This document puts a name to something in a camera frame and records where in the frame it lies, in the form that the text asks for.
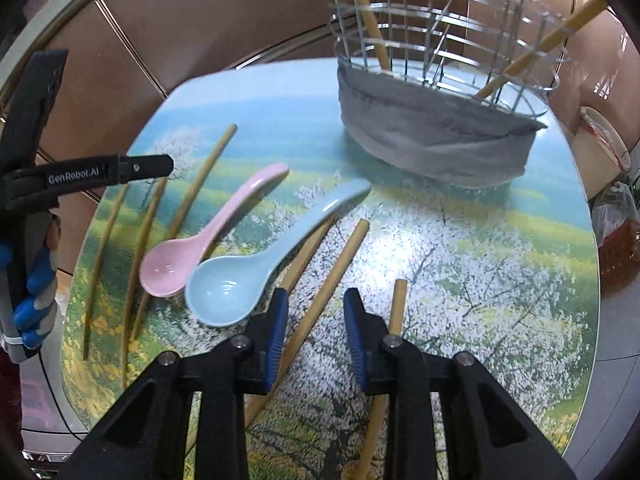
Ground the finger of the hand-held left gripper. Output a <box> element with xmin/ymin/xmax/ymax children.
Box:
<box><xmin>119</xmin><ymin>153</ymin><xmax>175</xmax><ymax>184</ymax></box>

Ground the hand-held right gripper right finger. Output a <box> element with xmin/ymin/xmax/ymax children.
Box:
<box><xmin>343</xmin><ymin>287</ymin><xmax>581</xmax><ymax>480</ymax></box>

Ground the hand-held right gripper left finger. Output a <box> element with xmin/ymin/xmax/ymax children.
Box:
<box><xmin>60</xmin><ymin>287</ymin><xmax>291</xmax><ymax>480</ymax></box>

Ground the bamboo chopstick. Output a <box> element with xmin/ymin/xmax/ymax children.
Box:
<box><xmin>121</xmin><ymin>177</ymin><xmax>169</xmax><ymax>391</ymax></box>
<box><xmin>184</xmin><ymin>212</ymin><xmax>337</xmax><ymax>461</ymax></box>
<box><xmin>243</xmin><ymin>218</ymin><xmax>371</xmax><ymax>427</ymax></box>
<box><xmin>82</xmin><ymin>185</ymin><xmax>131</xmax><ymax>361</ymax></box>
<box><xmin>336</xmin><ymin>0</ymin><xmax>390</xmax><ymax>71</ymax></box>
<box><xmin>354</xmin><ymin>278</ymin><xmax>409</xmax><ymax>480</ymax></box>
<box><xmin>130</xmin><ymin>124</ymin><xmax>239</xmax><ymax>346</ymax></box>
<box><xmin>475</xmin><ymin>0</ymin><xmax>610</xmax><ymax>100</ymax></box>

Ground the light blue ceramic spoon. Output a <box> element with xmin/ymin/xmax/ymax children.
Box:
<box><xmin>184</xmin><ymin>178</ymin><xmax>372</xmax><ymax>327</ymax></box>

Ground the pink ceramic spoon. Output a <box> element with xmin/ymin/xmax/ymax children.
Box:
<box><xmin>138</xmin><ymin>162</ymin><xmax>291</xmax><ymax>297</ymax></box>

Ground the metal wire utensil holder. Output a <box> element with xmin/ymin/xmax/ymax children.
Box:
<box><xmin>325</xmin><ymin>0</ymin><xmax>571</xmax><ymax>121</ymax></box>

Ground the person's left hand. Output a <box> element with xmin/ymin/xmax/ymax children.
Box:
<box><xmin>0</xmin><ymin>211</ymin><xmax>63</xmax><ymax>362</ymax></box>

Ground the brown kitchen cabinet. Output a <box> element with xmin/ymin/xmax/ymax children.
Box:
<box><xmin>0</xmin><ymin>0</ymin><xmax>640</xmax><ymax>271</ymax></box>

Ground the grey cloth wrap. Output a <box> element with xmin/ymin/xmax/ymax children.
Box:
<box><xmin>337</xmin><ymin>57</ymin><xmax>548</xmax><ymax>189</ymax></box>

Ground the orange oil bottle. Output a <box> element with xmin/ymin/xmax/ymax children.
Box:
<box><xmin>595</xmin><ymin>220</ymin><xmax>640</xmax><ymax>297</ymax></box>

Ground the white plastic bag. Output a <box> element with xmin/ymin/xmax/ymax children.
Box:
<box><xmin>592</xmin><ymin>180</ymin><xmax>640</xmax><ymax>246</ymax></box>

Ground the beige trash bin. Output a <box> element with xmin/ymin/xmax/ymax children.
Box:
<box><xmin>570</xmin><ymin>105</ymin><xmax>633</xmax><ymax>201</ymax></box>

